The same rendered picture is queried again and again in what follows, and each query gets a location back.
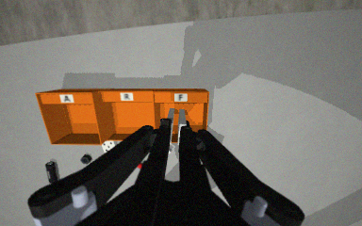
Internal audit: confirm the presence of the orange rack of three bins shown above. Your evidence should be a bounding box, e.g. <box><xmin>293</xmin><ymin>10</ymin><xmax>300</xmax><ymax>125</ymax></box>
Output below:
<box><xmin>35</xmin><ymin>89</ymin><xmax>209</xmax><ymax>145</ymax></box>

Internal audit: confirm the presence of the black battery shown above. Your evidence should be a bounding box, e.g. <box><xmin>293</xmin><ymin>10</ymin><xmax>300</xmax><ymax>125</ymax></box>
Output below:
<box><xmin>45</xmin><ymin>162</ymin><xmax>58</xmax><ymax>184</ymax></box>

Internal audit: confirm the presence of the white domino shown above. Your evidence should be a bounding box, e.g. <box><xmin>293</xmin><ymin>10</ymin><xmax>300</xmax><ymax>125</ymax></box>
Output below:
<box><xmin>102</xmin><ymin>141</ymin><xmax>117</xmax><ymax>152</ymax></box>

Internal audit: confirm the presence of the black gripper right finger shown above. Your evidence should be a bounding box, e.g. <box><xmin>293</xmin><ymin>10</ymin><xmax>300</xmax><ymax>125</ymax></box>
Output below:
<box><xmin>177</xmin><ymin>109</ymin><xmax>304</xmax><ymax>226</ymax></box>

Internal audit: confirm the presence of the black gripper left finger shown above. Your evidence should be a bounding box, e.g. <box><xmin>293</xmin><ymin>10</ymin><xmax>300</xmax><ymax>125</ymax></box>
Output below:
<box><xmin>27</xmin><ymin>108</ymin><xmax>174</xmax><ymax>226</ymax></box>

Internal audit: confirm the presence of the dark grey hex nut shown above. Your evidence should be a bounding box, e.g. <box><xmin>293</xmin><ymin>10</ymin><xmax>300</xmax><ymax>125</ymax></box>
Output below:
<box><xmin>81</xmin><ymin>154</ymin><xmax>92</xmax><ymax>164</ymax></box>

